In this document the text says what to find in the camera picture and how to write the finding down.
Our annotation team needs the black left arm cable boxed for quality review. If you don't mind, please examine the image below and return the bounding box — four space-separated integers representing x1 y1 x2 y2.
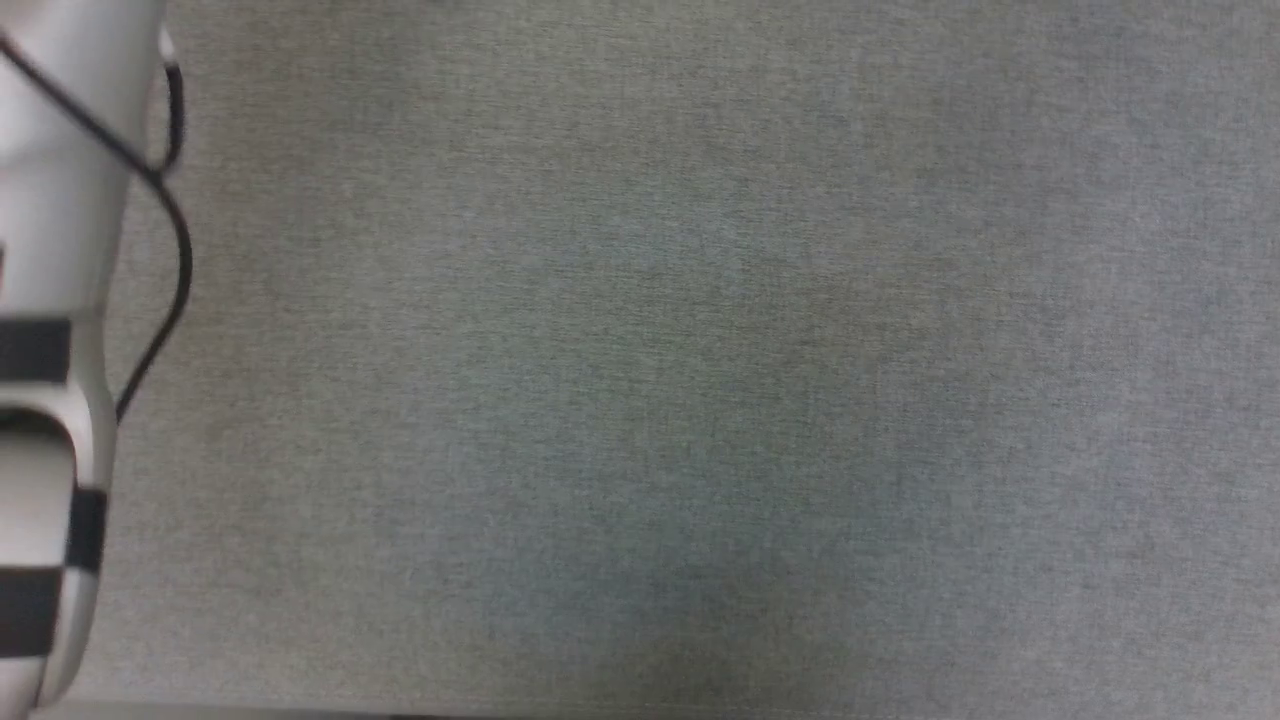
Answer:
0 35 193 423

